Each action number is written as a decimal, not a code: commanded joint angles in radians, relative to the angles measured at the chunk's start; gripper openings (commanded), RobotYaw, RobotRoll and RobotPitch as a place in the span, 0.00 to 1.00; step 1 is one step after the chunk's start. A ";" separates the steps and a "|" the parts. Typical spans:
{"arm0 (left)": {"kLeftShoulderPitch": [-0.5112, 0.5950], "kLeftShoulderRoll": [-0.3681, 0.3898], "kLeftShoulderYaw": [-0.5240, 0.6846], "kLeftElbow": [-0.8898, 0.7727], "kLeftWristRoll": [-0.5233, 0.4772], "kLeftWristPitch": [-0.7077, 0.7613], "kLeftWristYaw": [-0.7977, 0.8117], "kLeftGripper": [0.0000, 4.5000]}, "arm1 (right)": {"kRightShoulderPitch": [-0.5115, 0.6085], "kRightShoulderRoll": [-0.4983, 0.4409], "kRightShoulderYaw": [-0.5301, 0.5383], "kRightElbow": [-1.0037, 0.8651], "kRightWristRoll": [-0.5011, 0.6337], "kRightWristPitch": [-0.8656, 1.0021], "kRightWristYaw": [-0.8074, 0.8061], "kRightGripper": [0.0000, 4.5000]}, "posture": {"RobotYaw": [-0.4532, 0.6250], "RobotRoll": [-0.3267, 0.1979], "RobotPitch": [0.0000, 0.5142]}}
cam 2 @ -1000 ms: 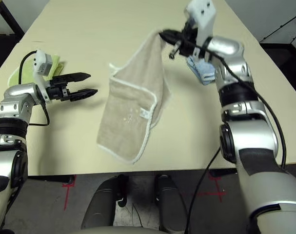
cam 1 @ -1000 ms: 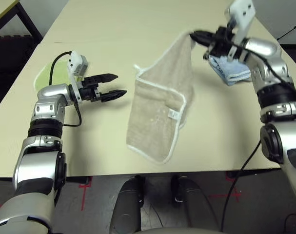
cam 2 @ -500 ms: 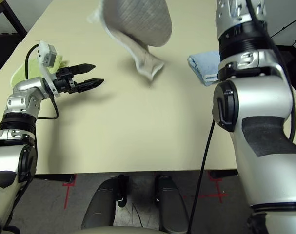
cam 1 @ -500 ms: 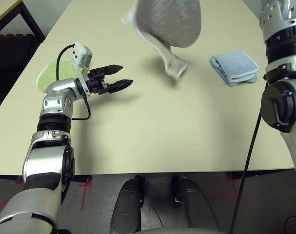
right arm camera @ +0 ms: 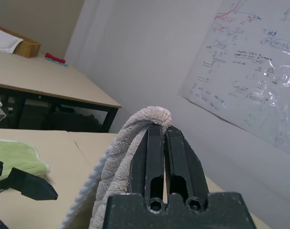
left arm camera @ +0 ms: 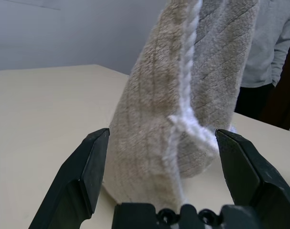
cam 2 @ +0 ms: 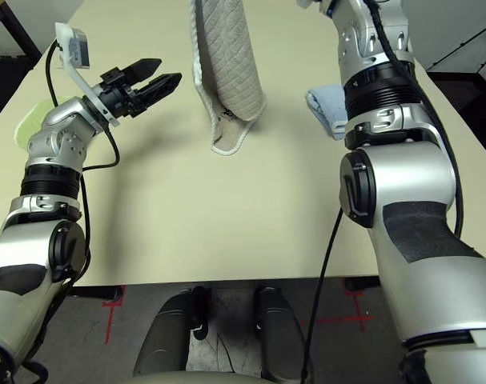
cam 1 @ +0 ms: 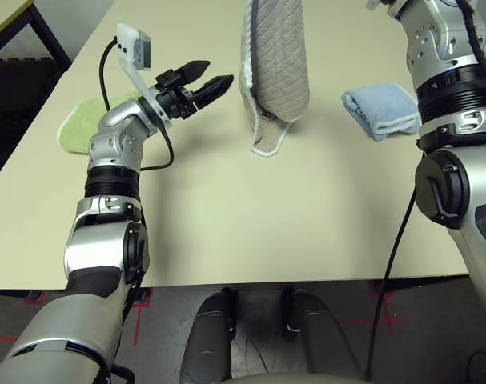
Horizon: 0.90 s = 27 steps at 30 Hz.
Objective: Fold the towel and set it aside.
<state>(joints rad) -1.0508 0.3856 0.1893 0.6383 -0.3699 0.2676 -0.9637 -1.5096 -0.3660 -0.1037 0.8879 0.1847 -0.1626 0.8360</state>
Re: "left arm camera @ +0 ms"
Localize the person in grey sweater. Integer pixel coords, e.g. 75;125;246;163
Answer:
233;0;290;131

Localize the beige towel with white trim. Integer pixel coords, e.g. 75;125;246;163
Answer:
102;0;260;208

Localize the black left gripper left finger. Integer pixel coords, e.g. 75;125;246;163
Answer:
27;127;111;229

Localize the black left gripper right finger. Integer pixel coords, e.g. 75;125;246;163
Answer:
214;128;290;229

